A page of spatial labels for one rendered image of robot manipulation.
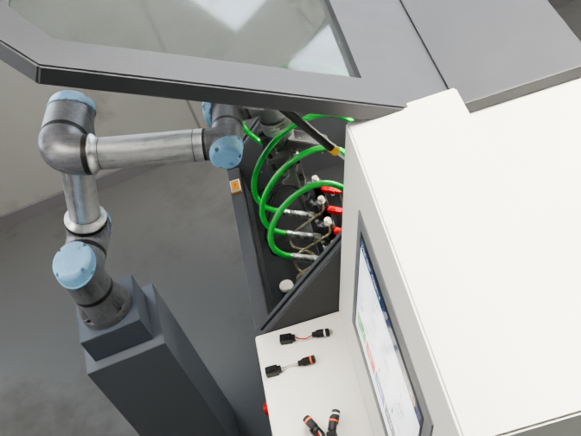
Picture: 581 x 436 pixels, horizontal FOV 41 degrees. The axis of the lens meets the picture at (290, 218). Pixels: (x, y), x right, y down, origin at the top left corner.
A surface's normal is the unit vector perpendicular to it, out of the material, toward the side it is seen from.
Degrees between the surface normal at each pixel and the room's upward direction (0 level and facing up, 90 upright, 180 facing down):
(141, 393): 90
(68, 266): 7
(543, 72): 0
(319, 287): 90
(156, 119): 90
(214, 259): 0
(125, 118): 90
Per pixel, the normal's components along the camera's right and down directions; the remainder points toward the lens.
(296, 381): -0.26, -0.65
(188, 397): 0.27, 0.66
